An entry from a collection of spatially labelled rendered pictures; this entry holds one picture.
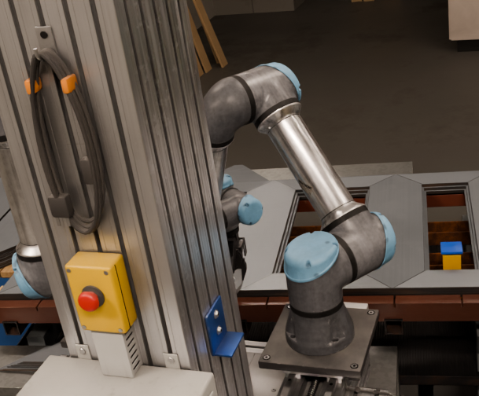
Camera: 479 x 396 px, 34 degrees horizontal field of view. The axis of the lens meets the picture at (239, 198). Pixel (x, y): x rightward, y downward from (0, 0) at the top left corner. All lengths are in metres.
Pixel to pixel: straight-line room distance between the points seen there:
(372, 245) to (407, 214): 0.93
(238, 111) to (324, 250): 0.37
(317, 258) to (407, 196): 1.16
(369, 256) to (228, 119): 0.43
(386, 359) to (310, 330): 0.61
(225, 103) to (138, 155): 0.55
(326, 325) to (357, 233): 0.21
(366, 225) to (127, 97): 0.71
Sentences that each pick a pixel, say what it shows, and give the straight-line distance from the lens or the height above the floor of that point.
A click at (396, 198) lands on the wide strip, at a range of 2.73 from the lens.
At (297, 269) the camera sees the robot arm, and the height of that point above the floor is 1.24.
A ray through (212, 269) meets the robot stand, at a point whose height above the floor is 1.34.
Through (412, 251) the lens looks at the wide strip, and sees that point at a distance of 2.42.
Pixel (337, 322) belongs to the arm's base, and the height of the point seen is 1.10.
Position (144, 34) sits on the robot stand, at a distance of 1.23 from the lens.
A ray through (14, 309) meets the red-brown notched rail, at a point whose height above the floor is 0.82.
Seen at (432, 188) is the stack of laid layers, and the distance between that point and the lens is 2.82.
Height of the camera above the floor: 2.09
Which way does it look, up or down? 26 degrees down
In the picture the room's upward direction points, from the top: 9 degrees counter-clockwise
